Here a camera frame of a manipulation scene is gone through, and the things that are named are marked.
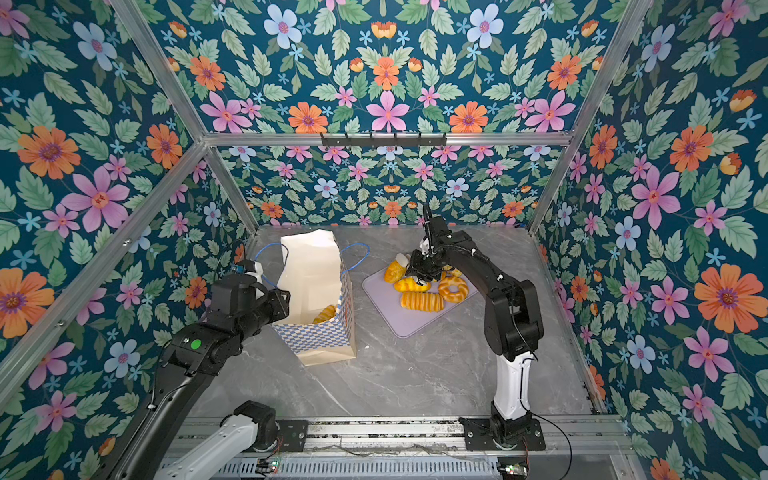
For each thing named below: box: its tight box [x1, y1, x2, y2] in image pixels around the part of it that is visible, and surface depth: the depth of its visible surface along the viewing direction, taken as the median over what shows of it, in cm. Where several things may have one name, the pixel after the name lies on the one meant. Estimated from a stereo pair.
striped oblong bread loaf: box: [400, 292, 445, 312], surface depth 97 cm
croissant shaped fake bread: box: [312, 304, 337, 324], surface depth 95 cm
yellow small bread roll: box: [394, 277, 432, 292], surface depth 100 cm
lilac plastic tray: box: [362, 270, 480, 338], surface depth 98 cm
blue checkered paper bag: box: [271, 229, 369, 366], surface depth 82 cm
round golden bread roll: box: [384, 260, 407, 284], surface depth 100 cm
